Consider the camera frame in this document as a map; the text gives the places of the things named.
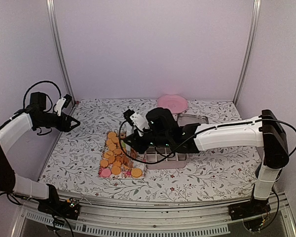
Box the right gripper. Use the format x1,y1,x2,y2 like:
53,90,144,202
122,129,171,155

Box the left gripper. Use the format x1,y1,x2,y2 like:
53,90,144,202
36,112,80,132

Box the floral cookie tray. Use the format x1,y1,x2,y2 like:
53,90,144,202
98,131,146,179

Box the compartment tin box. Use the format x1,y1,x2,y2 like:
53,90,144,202
145,147,187,170

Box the metal tongs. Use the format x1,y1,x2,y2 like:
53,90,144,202
121,122,136,169

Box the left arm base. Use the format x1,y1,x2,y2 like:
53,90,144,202
37,199,81,220

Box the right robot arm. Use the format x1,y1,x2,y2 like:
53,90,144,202
119,108,292,215

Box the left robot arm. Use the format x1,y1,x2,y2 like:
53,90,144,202
0,90,80,214

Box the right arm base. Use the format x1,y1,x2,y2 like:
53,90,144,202
228,199,271,220

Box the round cream sandwich cookie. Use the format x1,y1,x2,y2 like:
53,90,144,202
131,168,143,178

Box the pink round cookie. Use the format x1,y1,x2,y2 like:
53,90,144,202
100,168,111,178

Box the metal tin lid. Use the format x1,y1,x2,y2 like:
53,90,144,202
177,114,209,126

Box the pink plate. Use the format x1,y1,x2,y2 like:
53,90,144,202
157,94,188,114

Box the floral tablecloth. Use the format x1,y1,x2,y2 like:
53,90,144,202
39,99,261,202

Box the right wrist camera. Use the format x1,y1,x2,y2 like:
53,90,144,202
123,109,149,136

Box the front aluminium rail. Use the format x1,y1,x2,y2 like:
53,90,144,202
12,191,296,237

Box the left aluminium post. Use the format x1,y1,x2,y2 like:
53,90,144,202
46,0,75,106

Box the aluminium post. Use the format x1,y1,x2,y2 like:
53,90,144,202
233,0,261,106
46,0,75,106

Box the right aluminium post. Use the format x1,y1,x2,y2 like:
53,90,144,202
233,0,261,106

